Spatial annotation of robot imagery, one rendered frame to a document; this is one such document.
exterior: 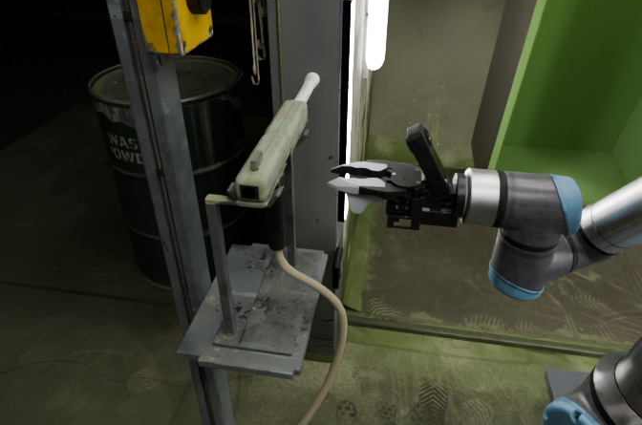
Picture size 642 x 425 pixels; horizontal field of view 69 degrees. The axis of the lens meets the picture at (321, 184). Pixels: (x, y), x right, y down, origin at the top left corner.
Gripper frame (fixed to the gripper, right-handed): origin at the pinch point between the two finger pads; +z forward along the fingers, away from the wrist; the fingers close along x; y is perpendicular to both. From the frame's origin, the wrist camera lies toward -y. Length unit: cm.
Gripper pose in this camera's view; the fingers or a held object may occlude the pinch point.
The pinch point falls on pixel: (337, 173)
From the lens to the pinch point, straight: 75.7
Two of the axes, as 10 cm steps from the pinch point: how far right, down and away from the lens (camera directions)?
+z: -9.9, -0.9, 1.4
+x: 1.7, -5.2, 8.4
